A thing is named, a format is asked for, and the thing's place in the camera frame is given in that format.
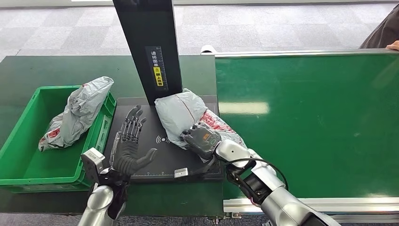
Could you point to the green conveyor belt aluminium frame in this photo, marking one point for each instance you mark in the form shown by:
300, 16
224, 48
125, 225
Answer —
311, 124

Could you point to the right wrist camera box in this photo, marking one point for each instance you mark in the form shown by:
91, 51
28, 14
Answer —
181, 173

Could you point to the person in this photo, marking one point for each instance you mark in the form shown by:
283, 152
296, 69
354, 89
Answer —
383, 31

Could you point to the green plastic crate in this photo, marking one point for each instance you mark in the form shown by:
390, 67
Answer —
25, 168

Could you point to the person's hand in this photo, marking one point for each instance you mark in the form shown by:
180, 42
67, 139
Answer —
393, 46

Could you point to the grey mailer package red print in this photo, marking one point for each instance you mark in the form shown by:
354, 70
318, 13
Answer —
180, 115

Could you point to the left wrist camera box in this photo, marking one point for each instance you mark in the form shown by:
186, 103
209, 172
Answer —
93, 163

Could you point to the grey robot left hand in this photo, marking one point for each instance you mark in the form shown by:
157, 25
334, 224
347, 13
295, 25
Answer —
127, 153

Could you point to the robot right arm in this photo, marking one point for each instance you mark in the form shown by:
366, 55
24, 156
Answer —
280, 202

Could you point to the yellow black label sticker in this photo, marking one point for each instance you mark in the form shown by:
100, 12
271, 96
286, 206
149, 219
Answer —
157, 70

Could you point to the black inbound scanner machine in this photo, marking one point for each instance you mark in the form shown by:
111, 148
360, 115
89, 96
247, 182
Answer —
149, 31

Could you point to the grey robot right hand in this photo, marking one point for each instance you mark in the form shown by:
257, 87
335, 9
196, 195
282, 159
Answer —
202, 140

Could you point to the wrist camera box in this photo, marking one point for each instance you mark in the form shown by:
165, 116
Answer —
181, 173
93, 163

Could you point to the crumpled grey mailer package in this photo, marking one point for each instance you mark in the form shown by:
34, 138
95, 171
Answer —
78, 115

